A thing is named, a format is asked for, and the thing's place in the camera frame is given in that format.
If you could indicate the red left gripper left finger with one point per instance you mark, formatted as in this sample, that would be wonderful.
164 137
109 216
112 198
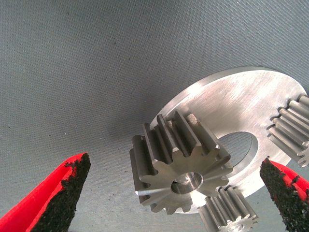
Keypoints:
48 207

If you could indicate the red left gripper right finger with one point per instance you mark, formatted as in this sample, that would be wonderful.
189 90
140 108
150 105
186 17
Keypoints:
289 198

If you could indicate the large tall steel gear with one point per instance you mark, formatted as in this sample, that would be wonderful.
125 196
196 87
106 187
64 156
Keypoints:
169 166

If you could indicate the small steel gear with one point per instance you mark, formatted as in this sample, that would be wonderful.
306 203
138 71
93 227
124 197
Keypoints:
289 130
224 210

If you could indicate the round metal plate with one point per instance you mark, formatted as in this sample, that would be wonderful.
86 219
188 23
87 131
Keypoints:
229 108

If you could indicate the dark grey table cloth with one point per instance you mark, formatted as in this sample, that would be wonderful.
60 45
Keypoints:
72 72

